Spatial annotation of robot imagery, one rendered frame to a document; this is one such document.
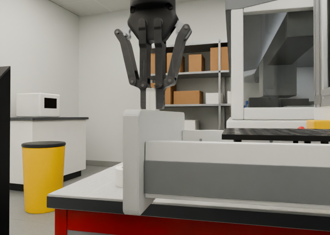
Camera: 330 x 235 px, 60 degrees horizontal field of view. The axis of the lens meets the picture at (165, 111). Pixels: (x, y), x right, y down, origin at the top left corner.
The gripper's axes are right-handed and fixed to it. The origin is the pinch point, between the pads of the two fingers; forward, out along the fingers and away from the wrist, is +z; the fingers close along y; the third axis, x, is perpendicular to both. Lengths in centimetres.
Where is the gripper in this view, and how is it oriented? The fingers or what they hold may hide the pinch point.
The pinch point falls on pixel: (152, 110)
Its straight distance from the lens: 46.9
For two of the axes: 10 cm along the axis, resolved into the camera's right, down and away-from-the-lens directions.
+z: 0.0, 10.0, -0.2
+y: -9.7, 0.0, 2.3
